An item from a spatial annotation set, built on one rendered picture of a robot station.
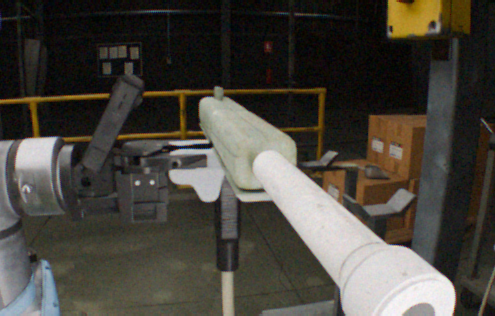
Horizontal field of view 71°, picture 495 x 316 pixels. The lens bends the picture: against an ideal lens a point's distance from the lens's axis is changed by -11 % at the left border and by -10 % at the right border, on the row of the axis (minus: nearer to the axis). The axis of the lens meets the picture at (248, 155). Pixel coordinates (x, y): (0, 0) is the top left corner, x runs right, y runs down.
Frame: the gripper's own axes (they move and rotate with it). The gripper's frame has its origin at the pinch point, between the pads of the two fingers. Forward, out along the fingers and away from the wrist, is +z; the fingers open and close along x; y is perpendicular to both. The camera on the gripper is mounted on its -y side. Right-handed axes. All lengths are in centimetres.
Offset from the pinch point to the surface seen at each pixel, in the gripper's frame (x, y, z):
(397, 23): -3.3, -16.0, 23.7
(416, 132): -167, 33, 153
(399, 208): 11.1, 5.0, 15.8
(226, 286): 0.1, 18.7, -1.5
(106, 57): -1034, -39, -164
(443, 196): 2.5, 7.9, 29.5
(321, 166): -8.4, 5.4, 14.8
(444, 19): 5.7, -15.9, 24.4
